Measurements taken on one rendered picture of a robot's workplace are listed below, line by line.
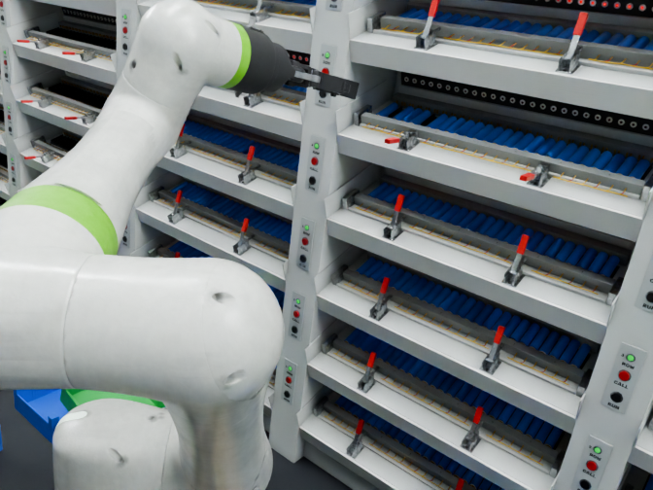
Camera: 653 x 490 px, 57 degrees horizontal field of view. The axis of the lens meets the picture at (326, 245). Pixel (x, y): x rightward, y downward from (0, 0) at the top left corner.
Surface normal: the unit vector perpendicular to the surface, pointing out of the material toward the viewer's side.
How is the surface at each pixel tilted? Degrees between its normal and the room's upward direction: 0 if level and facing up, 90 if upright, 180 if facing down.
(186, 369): 85
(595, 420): 90
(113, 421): 4
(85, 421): 10
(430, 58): 110
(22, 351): 84
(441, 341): 20
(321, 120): 90
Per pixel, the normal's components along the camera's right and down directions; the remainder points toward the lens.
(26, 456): 0.12, -0.92
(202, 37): 0.65, 0.16
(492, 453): -0.10, -0.79
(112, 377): -0.05, 0.63
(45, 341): 0.13, 0.18
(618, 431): -0.62, 0.22
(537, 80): -0.63, 0.52
